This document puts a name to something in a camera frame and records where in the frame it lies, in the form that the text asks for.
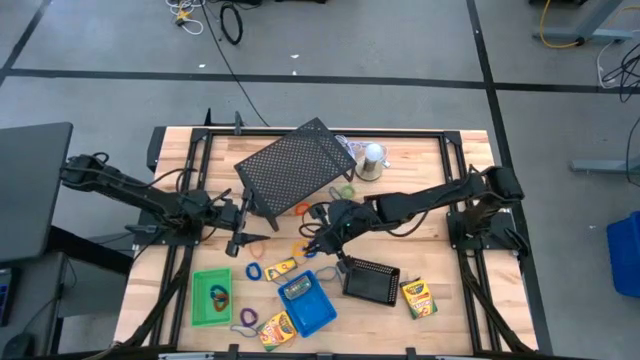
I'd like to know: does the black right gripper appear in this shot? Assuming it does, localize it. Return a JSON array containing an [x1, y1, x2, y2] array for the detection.
[[305, 202, 366, 274]]

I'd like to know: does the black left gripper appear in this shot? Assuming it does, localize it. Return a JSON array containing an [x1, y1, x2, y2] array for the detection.
[[219, 188, 272, 258]]

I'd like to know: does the black plastic slotted basket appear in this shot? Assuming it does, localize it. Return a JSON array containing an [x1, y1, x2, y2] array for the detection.
[[342, 256, 401, 308]]

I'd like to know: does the small yellow crayon box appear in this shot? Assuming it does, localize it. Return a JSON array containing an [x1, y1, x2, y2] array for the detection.
[[263, 256, 299, 282]]

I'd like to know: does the blue plastic slotted basket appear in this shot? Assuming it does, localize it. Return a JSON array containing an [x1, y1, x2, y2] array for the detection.
[[277, 269, 339, 339]]

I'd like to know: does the black perforated metal stand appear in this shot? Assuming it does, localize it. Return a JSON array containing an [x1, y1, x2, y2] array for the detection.
[[233, 117, 359, 232]]

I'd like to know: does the black desk leg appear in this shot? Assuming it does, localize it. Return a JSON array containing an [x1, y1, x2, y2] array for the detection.
[[47, 224, 135, 276]]

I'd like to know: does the grey desk foot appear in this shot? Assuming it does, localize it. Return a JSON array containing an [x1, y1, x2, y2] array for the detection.
[[571, 158, 640, 175]]

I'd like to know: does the grey desk base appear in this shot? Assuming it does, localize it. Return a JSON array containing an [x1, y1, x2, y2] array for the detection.
[[530, 0, 637, 45]]

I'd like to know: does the green plastic tray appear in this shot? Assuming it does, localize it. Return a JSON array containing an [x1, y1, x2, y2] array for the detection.
[[191, 267, 234, 329]]

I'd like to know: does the grey-blue rubber band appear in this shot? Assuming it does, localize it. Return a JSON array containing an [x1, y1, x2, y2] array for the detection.
[[229, 323, 260, 339]]

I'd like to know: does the blue storage bin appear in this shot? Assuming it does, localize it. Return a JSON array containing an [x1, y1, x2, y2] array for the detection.
[[606, 209, 640, 300]]

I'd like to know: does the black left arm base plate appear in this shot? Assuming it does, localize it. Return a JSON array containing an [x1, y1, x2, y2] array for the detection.
[[133, 207, 205, 247]]

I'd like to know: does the white lamp cable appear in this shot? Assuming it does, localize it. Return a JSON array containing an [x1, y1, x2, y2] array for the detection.
[[333, 133, 392, 169]]

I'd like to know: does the black aluminium table frame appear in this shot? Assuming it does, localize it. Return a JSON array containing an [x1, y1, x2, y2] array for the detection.
[[119, 127, 539, 360]]

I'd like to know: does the long black floor cable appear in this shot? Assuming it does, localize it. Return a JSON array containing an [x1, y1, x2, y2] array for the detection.
[[198, 0, 271, 129]]

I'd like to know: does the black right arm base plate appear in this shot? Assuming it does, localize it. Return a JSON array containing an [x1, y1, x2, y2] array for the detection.
[[446, 209, 530, 251]]

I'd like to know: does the black coiled floor cable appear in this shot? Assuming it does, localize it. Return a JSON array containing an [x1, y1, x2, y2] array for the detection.
[[219, 2, 245, 46]]

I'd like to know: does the white floor cable yellow plug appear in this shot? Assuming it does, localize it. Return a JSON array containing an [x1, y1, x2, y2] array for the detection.
[[165, 0, 205, 36]]

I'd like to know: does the thin black floor cable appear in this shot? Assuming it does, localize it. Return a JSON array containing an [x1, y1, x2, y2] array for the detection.
[[624, 115, 640, 189]]

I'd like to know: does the black floor cable bundle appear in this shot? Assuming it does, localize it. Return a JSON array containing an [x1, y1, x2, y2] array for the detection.
[[601, 42, 640, 104]]

